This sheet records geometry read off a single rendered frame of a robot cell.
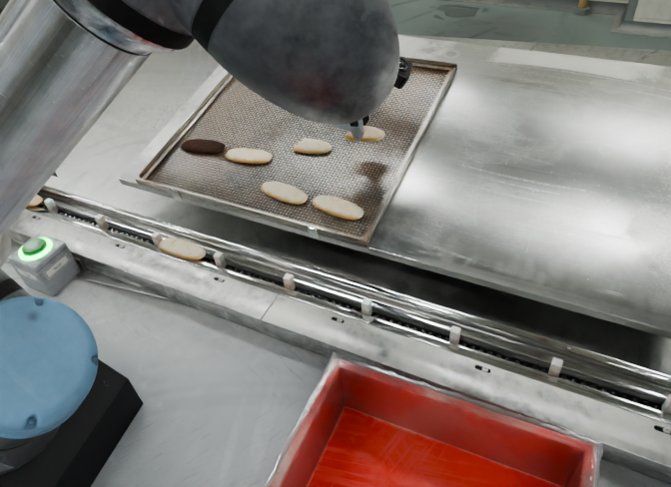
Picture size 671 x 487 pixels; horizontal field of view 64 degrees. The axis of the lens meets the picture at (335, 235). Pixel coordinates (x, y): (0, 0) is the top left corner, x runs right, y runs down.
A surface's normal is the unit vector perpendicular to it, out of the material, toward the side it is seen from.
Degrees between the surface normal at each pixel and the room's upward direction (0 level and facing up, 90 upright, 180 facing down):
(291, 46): 94
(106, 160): 0
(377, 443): 0
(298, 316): 0
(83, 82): 107
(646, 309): 10
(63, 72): 94
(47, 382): 52
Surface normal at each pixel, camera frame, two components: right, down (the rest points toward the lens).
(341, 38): 0.50, 0.57
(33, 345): 0.69, -0.32
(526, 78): -0.15, -0.62
